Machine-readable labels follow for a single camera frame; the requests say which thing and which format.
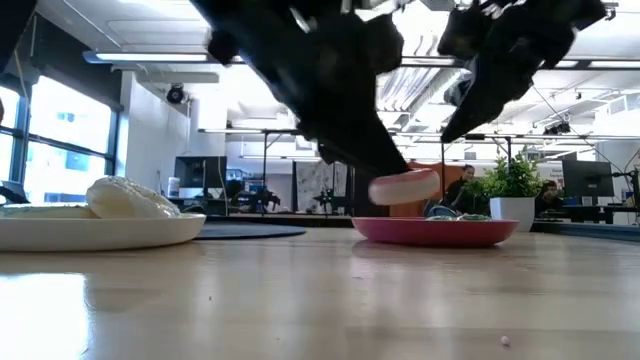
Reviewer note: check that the white round plate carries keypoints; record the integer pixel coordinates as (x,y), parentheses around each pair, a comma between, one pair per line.
(100,235)

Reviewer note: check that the round black woven placemat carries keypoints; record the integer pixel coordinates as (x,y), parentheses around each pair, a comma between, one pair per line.
(250,231)

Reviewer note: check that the small pink frosted donut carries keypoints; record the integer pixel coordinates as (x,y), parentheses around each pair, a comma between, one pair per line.
(405,190)

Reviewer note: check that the pink round plate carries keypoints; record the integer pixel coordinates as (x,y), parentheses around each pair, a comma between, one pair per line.
(435,234)

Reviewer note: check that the black computer monitor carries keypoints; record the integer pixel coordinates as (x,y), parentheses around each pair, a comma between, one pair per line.
(587,177)
(200,172)

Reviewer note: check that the black round ceiling device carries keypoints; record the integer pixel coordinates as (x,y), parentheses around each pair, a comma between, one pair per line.
(175,93)

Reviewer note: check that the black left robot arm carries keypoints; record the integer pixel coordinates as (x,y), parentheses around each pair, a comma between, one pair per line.
(15,25)

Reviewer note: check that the long ceiling light fixture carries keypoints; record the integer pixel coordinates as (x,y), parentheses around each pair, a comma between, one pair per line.
(150,56)

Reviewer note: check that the dark background desk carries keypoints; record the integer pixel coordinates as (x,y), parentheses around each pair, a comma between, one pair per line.
(590,212)

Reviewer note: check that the large white frosted donut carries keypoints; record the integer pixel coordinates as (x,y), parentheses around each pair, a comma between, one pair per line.
(132,197)

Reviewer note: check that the background black robot arm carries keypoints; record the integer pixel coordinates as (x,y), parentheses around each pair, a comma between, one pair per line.
(330,196)
(260,198)

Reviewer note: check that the person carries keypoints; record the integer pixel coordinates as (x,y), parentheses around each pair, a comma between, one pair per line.
(465,181)
(549,196)

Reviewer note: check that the small pink crumb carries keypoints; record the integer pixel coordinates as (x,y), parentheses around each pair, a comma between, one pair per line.
(505,341)

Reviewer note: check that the white canister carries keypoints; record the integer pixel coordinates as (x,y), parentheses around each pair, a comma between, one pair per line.
(173,187)

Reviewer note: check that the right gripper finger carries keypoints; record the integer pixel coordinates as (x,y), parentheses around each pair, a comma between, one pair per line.
(487,92)

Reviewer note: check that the large window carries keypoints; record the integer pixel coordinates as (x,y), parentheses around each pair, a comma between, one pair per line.
(70,120)

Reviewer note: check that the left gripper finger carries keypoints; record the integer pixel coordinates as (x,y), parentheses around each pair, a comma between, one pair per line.
(355,145)

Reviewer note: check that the small potted green plant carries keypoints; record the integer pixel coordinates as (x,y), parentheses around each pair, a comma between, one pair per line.
(512,215)

